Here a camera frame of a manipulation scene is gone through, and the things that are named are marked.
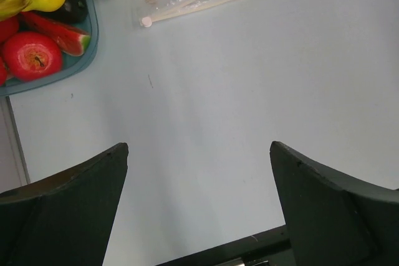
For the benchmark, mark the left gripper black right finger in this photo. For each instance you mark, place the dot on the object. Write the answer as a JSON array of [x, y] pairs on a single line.
[[333, 218]]

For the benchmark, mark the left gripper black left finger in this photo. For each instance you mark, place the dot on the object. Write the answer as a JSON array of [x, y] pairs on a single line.
[[66, 218]]

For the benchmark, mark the red apple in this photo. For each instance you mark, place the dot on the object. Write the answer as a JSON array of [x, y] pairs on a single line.
[[30, 56]]

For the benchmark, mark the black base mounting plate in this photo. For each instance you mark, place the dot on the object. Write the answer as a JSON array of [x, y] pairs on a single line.
[[271, 247]]

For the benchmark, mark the teal plastic fruit basket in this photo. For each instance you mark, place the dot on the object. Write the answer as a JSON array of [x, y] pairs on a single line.
[[71, 64]]

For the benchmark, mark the red watermelon slice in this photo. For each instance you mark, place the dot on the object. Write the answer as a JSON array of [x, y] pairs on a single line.
[[71, 40]]

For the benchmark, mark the dark purple eggplant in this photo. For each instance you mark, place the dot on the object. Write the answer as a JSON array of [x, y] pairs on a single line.
[[71, 12]]

